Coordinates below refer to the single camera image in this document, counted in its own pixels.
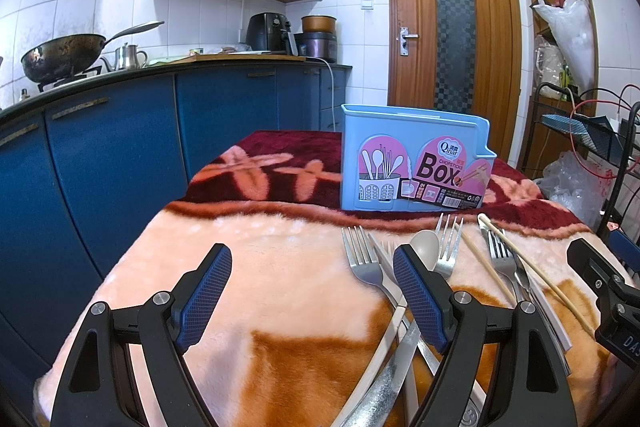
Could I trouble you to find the blue lower cabinets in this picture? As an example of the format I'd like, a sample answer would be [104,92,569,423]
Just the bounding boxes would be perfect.
[1,61,348,398]

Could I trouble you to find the blue utensil holder box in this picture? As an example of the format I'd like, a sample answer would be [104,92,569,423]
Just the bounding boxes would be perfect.
[341,104,497,212]

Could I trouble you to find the steel kettle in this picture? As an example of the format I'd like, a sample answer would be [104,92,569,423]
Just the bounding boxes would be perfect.
[101,43,149,72]

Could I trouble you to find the brown pot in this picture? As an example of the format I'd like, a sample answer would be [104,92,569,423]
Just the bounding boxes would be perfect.
[302,15,336,34]

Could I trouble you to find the plush floral blanket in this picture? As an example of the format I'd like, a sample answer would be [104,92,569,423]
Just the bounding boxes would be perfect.
[34,131,628,426]

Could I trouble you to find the white plastic bag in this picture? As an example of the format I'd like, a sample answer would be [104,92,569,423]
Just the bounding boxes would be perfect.
[532,0,596,90]

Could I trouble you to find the wooden chopstick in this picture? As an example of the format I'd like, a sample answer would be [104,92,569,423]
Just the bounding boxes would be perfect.
[461,231,518,306]
[478,213,594,337]

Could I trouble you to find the beige plastic spoon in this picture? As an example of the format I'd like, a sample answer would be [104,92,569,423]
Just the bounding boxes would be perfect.
[410,230,439,271]

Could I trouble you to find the red cable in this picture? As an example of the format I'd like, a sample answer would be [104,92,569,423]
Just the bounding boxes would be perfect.
[568,86,640,180]

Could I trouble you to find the black wire rack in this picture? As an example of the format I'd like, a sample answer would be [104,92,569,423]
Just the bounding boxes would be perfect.
[518,82,639,237]

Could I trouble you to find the clear plastic bag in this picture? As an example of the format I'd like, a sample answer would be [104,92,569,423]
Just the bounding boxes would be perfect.
[534,152,612,230]

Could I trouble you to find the silver butter knife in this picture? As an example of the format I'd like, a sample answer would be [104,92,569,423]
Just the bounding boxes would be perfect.
[343,321,420,427]

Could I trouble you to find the black wok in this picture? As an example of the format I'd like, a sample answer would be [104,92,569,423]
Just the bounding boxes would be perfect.
[21,20,164,84]

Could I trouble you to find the wooden door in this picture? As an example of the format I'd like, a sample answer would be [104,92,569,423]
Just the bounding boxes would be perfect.
[388,0,521,159]

